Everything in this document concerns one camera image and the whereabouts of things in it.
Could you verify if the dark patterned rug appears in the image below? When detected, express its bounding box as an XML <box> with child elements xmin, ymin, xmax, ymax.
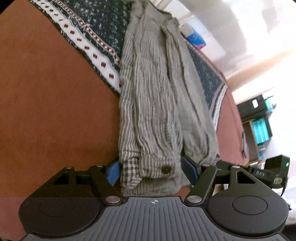
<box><xmin>31</xmin><ymin>0</ymin><xmax>228</xmax><ymax>127</ymax></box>

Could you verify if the blue tissue pack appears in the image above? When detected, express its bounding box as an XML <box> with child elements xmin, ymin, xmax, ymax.
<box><xmin>180</xmin><ymin>23</ymin><xmax>206</xmax><ymax>50</ymax></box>

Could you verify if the grey striped shirt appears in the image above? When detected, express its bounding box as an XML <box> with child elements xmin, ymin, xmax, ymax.
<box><xmin>119</xmin><ymin>1</ymin><xmax>220</xmax><ymax>197</ymax></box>

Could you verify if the white curtain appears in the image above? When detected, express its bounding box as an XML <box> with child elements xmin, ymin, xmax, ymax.
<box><xmin>152</xmin><ymin>1</ymin><xmax>295</xmax><ymax>76</ymax></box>

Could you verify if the wooden shelf unit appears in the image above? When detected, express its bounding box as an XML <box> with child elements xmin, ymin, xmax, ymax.
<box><xmin>237</xmin><ymin>94</ymin><xmax>275</xmax><ymax>162</ymax></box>

